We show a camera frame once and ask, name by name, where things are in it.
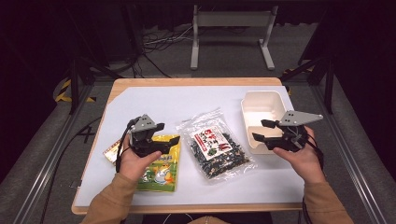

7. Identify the yellow and black hazard tape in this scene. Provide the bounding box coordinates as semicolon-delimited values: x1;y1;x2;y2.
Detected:
55;78;96;104

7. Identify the aluminium rail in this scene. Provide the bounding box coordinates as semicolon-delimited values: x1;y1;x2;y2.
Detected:
311;83;387;224
12;83;94;224

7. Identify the yellow spouted pouch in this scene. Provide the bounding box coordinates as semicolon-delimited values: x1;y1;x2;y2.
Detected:
136;133;182;193

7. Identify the person's left hand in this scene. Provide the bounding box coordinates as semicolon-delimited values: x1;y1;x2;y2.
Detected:
119;136;163;183

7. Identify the person's right hand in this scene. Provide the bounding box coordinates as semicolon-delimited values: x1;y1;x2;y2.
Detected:
273;125;327;185

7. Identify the white plastic container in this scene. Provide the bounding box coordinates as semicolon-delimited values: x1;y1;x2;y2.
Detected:
240;90;292;156

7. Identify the clear bag of dark seaweed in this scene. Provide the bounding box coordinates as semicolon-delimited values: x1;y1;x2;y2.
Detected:
176;106;259;185

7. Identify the small gold and brown box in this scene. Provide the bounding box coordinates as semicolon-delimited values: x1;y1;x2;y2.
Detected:
103;139;122;165

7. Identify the white metal stand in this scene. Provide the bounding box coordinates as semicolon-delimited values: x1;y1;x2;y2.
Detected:
190;4;279;71

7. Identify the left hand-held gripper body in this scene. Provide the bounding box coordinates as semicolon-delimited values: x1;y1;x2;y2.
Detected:
125;114;164;158

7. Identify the bundle of floor cables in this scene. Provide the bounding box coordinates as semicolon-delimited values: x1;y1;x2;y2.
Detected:
141;24;194;54

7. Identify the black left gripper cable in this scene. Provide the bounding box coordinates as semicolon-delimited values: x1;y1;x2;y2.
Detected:
115;117;141;174

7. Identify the black floor cable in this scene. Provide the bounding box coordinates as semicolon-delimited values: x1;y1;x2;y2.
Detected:
40;116;103;224

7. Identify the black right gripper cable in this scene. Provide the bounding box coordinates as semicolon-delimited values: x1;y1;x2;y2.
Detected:
301;130;325;224

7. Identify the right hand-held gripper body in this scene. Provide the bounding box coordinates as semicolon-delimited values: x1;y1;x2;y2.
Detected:
263;110;324;153

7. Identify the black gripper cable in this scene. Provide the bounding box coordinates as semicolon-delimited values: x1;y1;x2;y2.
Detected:
301;130;325;224
115;117;141;174

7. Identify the white table mat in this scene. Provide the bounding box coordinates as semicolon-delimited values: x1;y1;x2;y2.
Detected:
74;85;306;208

